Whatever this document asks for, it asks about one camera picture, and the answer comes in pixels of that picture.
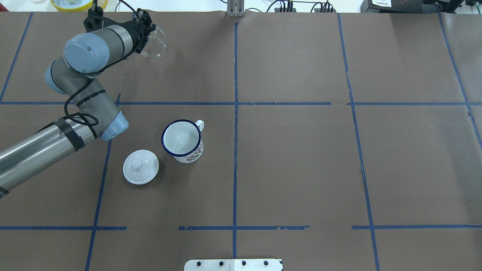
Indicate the black box with label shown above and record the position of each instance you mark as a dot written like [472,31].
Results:
[391,6]

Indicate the white enamel mug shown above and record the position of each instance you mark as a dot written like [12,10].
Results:
[182,139]

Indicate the white pedestal column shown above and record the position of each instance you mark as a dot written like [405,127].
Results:
[234,265]

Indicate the brown paper table mat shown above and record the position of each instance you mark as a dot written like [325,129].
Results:
[331,141]

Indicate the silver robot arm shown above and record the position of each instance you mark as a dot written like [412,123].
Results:
[89,112]

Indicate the white mug lid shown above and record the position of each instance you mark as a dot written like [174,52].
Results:
[140,167]

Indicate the yellow tape roll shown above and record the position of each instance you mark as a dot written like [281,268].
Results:
[71,5]

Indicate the aluminium frame post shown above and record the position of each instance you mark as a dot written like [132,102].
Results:
[235,8]

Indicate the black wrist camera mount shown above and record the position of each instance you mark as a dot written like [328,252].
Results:
[94,19]

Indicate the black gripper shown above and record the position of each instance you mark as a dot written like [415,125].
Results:
[134,31]

